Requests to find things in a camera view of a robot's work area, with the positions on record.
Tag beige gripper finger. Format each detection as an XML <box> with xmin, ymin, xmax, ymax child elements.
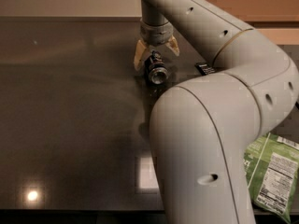
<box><xmin>165</xmin><ymin>35</ymin><xmax>180</xmax><ymax>56</ymax></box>
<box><xmin>134</xmin><ymin>39</ymin><xmax>150</xmax><ymax>71</ymax></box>

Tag blue pepsi can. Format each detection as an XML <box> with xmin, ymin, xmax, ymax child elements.
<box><xmin>144</xmin><ymin>50</ymin><xmax>168</xmax><ymax>85</ymax></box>

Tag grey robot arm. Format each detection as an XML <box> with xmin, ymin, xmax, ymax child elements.
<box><xmin>142</xmin><ymin>0</ymin><xmax>298</xmax><ymax>224</ymax></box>

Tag black snack bar wrapper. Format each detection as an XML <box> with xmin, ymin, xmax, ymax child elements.
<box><xmin>195</xmin><ymin>63</ymin><xmax>216</xmax><ymax>76</ymax></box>

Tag green chip bag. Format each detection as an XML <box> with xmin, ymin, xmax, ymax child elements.
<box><xmin>244</xmin><ymin>133</ymin><xmax>299</xmax><ymax>224</ymax></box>

